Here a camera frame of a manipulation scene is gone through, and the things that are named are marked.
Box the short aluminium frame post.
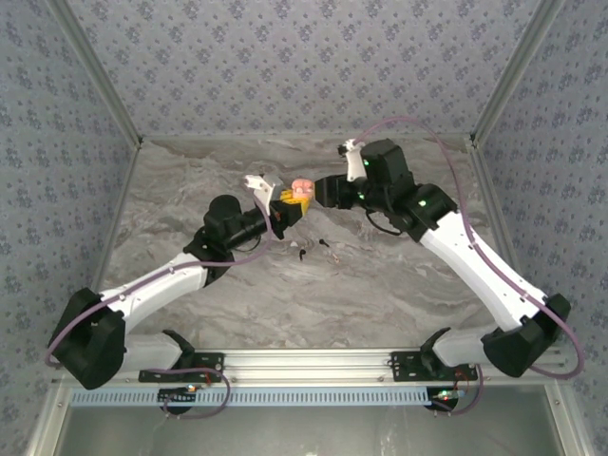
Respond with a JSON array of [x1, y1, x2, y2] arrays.
[[26, 383, 72, 456], [545, 383, 595, 456]]

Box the slotted pale blue cable duct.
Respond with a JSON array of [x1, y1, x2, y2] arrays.
[[69, 386, 434, 408]]

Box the wide aluminium mounting rail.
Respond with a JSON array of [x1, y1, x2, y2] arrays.
[[50, 348, 570, 386]]

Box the black controller board with LED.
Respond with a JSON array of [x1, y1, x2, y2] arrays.
[[427, 387, 469, 414], [158, 385, 199, 415]]

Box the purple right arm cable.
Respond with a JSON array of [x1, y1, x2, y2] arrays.
[[352, 116, 587, 417]]

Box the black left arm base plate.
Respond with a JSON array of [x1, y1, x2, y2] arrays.
[[138, 350, 225, 384]]

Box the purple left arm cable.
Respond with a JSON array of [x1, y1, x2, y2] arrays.
[[44, 191, 276, 422]]

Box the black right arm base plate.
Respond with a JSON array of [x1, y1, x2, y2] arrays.
[[389, 350, 480, 384]]

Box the aluminium table side rail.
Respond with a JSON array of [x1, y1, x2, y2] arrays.
[[467, 134, 543, 347], [70, 135, 146, 352]]

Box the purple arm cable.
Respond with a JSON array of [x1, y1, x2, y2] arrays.
[[44, 191, 276, 422], [352, 116, 587, 417]]

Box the grey metal panel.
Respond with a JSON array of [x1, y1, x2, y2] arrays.
[[59, 406, 560, 456]]

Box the slanted aluminium frame post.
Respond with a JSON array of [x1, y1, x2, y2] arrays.
[[46, 0, 144, 143], [469, 0, 567, 143]]

